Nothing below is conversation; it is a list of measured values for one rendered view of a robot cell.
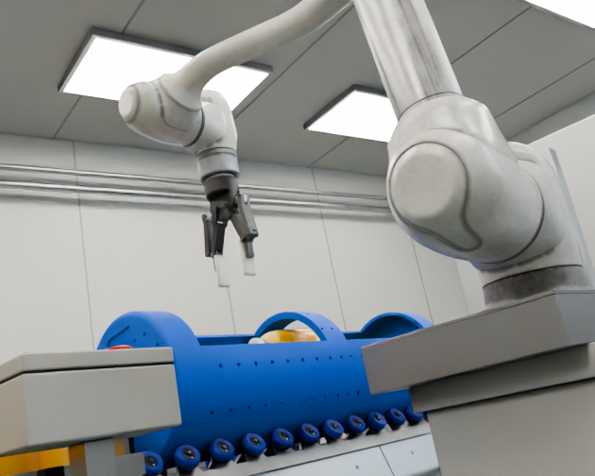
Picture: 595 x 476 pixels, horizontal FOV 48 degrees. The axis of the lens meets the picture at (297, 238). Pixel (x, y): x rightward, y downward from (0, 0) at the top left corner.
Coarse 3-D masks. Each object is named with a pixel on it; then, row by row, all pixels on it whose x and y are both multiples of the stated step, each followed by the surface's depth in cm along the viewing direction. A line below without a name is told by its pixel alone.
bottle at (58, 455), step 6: (42, 450) 88; (48, 450) 89; (54, 450) 89; (60, 450) 90; (66, 450) 91; (42, 456) 88; (48, 456) 88; (54, 456) 89; (60, 456) 90; (66, 456) 90; (42, 462) 88; (48, 462) 88; (54, 462) 88; (60, 462) 89; (66, 462) 90; (42, 468) 88
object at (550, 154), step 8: (544, 152) 216; (552, 152) 217; (552, 160) 215; (560, 168) 217; (560, 176) 215; (568, 192) 215; (568, 200) 212; (576, 216) 213; (576, 224) 210; (576, 232) 208; (584, 240) 210; (584, 248) 208; (584, 256) 205; (584, 264) 205; (592, 264) 208; (592, 272) 206; (592, 280) 203; (592, 288) 202
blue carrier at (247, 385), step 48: (144, 336) 116; (192, 336) 116; (240, 336) 152; (336, 336) 144; (384, 336) 186; (192, 384) 111; (240, 384) 119; (288, 384) 127; (336, 384) 138; (192, 432) 112; (240, 432) 121
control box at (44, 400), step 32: (64, 352) 76; (96, 352) 78; (128, 352) 82; (160, 352) 85; (0, 384) 75; (32, 384) 72; (64, 384) 74; (96, 384) 77; (128, 384) 80; (160, 384) 83; (0, 416) 74; (32, 416) 71; (64, 416) 73; (96, 416) 76; (128, 416) 79; (160, 416) 82; (0, 448) 74; (32, 448) 71
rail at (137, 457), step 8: (120, 456) 90; (128, 456) 91; (136, 456) 92; (120, 464) 90; (128, 464) 91; (136, 464) 92; (24, 472) 81; (32, 472) 82; (64, 472) 84; (120, 472) 90; (128, 472) 91; (136, 472) 91
